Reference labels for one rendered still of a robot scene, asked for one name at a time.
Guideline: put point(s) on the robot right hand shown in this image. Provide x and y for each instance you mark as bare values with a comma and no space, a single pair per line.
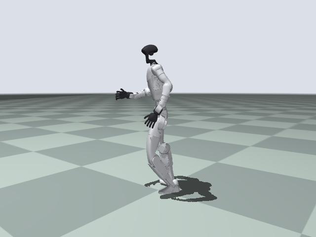
122,94

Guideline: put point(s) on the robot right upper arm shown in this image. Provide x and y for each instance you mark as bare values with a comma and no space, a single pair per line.
147,91

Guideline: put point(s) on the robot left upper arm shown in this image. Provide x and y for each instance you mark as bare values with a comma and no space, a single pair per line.
158,71

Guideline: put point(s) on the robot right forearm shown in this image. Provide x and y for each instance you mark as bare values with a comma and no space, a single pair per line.
137,95

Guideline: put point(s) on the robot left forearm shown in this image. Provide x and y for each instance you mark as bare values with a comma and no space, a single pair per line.
164,98

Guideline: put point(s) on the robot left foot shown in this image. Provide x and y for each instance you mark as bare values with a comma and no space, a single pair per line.
169,190

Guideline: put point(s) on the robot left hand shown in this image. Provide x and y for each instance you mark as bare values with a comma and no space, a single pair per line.
152,117

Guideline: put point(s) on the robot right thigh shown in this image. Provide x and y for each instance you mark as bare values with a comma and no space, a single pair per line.
163,147

